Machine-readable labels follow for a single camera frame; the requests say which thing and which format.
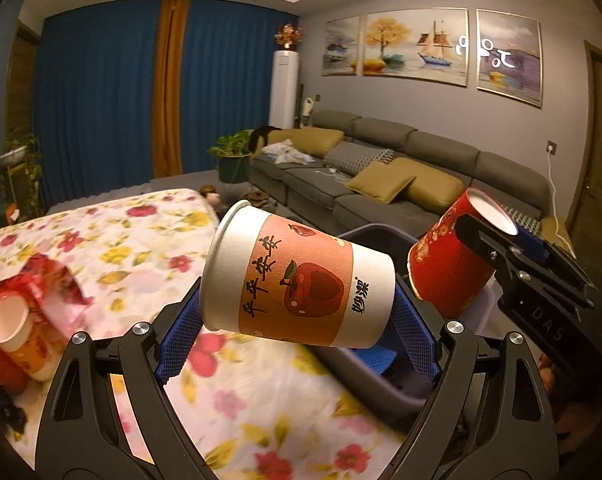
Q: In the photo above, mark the grey sofa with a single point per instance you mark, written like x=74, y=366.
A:
x=431, y=150

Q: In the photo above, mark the small orange print paper cup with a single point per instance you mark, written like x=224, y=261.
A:
x=16, y=340

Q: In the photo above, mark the black plastic bag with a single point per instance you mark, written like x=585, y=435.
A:
x=1, y=402

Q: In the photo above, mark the blue curtain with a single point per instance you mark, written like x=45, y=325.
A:
x=231, y=75
x=96, y=100

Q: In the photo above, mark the sailing ship wall painting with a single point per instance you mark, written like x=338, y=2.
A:
x=416, y=47

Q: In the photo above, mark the brown wooden panel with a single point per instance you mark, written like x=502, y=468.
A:
x=23, y=80

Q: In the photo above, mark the red paper cup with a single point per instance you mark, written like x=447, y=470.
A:
x=446, y=265
x=1, y=367

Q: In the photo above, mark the long yellow cushion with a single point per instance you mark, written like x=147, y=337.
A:
x=311, y=141

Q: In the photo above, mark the purple wall painting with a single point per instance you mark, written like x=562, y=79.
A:
x=508, y=57

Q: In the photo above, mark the artificial flower arrangement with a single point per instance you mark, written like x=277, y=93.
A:
x=288, y=36

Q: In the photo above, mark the potted plant on gold stand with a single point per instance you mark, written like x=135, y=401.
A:
x=21, y=160

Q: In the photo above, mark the black white patterned cushion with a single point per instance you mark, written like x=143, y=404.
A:
x=526, y=221
x=358, y=156

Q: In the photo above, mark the small grey wall painting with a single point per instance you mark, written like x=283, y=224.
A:
x=342, y=46

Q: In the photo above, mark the white standing air conditioner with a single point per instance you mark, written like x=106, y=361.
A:
x=285, y=90

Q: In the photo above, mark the white apple print paper cup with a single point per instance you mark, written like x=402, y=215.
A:
x=291, y=280

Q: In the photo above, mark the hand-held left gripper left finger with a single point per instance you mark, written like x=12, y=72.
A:
x=178, y=345

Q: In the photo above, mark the white handheld vacuum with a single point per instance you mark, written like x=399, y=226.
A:
x=308, y=110

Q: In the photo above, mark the orange curtain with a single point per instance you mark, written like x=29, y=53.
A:
x=170, y=85

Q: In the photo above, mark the grey plastic bin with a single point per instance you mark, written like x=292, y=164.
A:
x=376, y=390

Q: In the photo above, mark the potted plant in green pot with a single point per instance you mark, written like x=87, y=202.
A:
x=233, y=152

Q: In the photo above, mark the white cloth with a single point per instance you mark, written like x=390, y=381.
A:
x=291, y=154

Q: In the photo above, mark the floral tablecloth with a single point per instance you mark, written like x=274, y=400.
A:
x=131, y=240

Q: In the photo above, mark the red plastic wrapper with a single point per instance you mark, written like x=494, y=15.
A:
x=51, y=285

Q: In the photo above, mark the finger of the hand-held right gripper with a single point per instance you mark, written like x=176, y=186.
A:
x=531, y=247
x=486, y=245

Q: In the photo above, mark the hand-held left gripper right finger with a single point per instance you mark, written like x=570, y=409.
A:
x=421, y=345

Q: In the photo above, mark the wall socket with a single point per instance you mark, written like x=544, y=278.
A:
x=551, y=147

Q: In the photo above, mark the dark cloth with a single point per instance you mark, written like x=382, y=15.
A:
x=263, y=137

